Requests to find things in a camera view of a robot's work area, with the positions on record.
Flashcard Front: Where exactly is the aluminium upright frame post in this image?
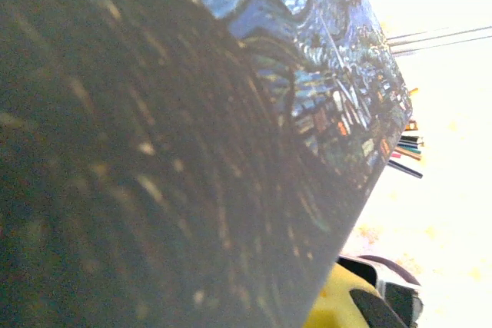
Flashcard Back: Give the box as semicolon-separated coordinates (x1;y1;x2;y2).
386;25;492;56

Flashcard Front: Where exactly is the starry night tin box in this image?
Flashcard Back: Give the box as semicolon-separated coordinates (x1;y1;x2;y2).
0;0;414;328

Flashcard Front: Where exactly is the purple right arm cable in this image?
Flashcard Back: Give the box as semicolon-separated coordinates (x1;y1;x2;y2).
359;253;422;287

